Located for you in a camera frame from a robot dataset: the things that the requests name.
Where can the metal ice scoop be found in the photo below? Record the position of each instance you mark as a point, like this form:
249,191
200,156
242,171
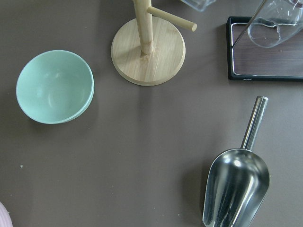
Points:
238,180

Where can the pink bowl with ice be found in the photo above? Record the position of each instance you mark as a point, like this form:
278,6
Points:
5,220

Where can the wooden mug tree stand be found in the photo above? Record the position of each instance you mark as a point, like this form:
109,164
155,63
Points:
149,50

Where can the mint green bowl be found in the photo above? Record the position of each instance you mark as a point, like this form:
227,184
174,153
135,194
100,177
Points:
55,87

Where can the black framed wooden tray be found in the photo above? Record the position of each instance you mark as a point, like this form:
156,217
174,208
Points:
248,62

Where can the clear glass at top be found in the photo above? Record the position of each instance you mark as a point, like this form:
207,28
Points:
198,5

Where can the clear glass on tray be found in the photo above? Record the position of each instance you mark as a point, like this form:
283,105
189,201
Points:
275,22

